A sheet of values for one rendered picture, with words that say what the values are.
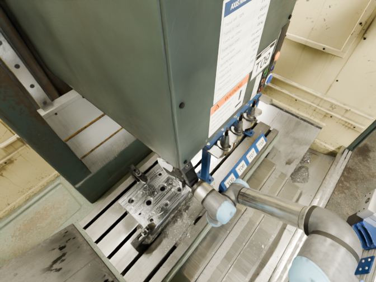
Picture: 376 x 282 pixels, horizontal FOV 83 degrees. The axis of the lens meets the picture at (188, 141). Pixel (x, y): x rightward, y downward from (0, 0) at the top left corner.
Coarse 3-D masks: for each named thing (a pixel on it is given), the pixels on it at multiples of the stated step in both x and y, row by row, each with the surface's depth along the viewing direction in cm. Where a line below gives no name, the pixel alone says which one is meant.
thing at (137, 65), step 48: (48, 0) 40; (96, 0) 29; (144, 0) 23; (192, 0) 25; (288, 0) 48; (48, 48) 60; (96, 48) 39; (144, 48) 29; (192, 48) 30; (96, 96) 58; (144, 96) 38; (192, 96) 37; (144, 144) 58; (192, 144) 49
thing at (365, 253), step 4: (372, 248) 103; (364, 252) 106; (368, 252) 104; (372, 252) 101; (364, 256) 104; (368, 256) 102; (372, 268) 94; (372, 272) 92; (356, 276) 100; (360, 276) 98; (364, 276) 95; (368, 276) 93; (372, 276) 91; (364, 280) 94; (368, 280) 91; (372, 280) 89
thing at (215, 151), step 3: (213, 147) 97; (216, 147) 96; (210, 150) 96; (213, 150) 96; (216, 150) 96; (219, 150) 96; (222, 150) 96; (210, 153) 95; (213, 153) 95; (216, 153) 95; (219, 153) 94; (222, 153) 94; (216, 156) 94; (219, 156) 94; (222, 156) 94
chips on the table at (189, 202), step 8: (192, 200) 114; (184, 208) 112; (176, 216) 110; (184, 216) 110; (168, 224) 108; (176, 224) 107; (192, 224) 108; (168, 232) 105; (176, 232) 105; (184, 232) 106
